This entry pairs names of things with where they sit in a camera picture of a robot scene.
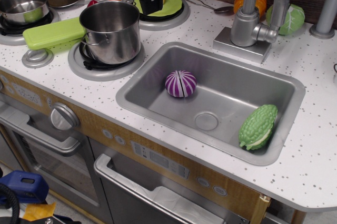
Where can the silver oven knob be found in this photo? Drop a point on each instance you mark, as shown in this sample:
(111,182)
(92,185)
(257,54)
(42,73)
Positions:
(63,118)

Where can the grey vertical post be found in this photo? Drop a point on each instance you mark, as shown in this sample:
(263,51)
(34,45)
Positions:
(323,29)

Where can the green plastic cutting board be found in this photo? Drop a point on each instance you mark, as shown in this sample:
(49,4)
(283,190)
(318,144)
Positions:
(53,34)

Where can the front right stove burner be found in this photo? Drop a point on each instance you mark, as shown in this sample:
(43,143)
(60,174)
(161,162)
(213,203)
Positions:
(76,64)

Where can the grey sink basin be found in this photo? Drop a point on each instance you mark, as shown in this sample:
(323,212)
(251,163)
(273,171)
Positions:
(227,92)

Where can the back right stove burner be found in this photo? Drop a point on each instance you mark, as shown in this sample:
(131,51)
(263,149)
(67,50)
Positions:
(167,24)

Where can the green toy cabbage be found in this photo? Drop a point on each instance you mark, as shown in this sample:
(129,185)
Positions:
(294,20)

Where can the front left stove burner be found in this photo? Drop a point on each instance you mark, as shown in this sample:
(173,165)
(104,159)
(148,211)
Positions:
(12,34)

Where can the purple striped toy onion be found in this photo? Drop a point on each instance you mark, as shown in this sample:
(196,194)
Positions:
(180,83)

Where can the green round plate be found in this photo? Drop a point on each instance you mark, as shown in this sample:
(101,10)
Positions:
(170,7)

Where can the small steel saucepan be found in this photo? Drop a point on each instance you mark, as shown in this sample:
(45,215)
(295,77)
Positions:
(22,12)

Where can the silver faucet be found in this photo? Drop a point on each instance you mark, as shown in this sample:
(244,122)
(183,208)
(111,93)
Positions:
(248,38)

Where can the red toy piece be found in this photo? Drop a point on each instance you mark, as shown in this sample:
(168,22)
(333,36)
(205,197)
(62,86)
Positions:
(92,2)

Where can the orange toy pumpkin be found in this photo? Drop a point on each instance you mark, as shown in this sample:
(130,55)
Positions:
(261,5)

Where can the grey dishwasher door handle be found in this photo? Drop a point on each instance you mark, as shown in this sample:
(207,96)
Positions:
(137,194)

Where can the grey oven door handle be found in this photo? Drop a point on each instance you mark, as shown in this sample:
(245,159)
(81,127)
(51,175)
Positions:
(19,123)

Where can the grey round ring knob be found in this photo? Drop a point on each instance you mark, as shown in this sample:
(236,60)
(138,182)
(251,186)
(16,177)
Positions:
(37,58)

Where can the green toy bitter melon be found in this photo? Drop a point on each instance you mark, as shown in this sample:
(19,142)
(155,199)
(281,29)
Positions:
(257,128)

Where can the yellow cloth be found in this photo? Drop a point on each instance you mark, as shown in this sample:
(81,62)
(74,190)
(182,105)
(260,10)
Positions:
(36,211)

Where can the tall steel pot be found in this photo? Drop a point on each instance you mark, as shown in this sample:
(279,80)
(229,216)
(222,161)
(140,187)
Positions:
(112,31)

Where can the blue clamp tool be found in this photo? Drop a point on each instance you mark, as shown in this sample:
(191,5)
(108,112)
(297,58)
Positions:
(28,187)

